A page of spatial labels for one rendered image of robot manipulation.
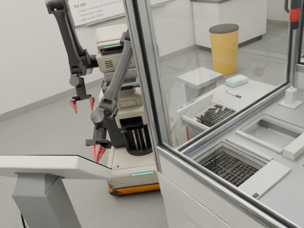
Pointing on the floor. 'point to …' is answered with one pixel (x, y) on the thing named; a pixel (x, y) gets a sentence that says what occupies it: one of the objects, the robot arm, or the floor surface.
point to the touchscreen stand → (48, 208)
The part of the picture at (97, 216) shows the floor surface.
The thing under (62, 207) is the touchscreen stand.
